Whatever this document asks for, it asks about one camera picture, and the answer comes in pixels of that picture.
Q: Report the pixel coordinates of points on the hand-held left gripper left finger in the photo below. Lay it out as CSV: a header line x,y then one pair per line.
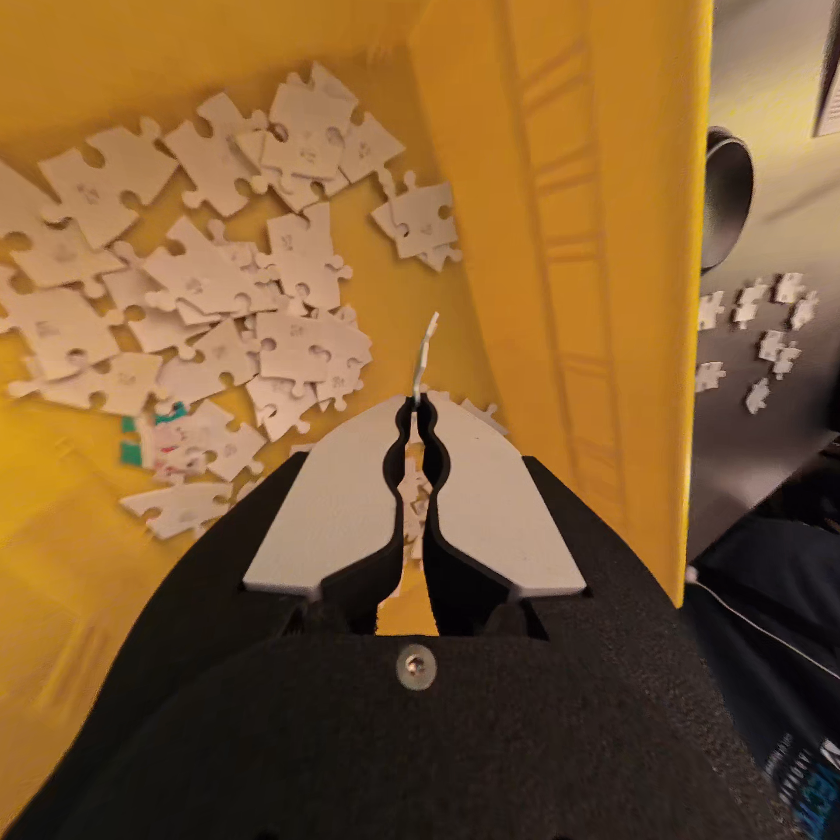
x,y
328,525

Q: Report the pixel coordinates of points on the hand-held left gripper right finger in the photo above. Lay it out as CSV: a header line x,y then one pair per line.
x,y
505,525

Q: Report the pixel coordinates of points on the pile of puzzle pieces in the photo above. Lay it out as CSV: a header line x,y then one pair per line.
x,y
197,289

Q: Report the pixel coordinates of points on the yellow plastic bin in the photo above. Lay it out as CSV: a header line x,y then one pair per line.
x,y
578,263

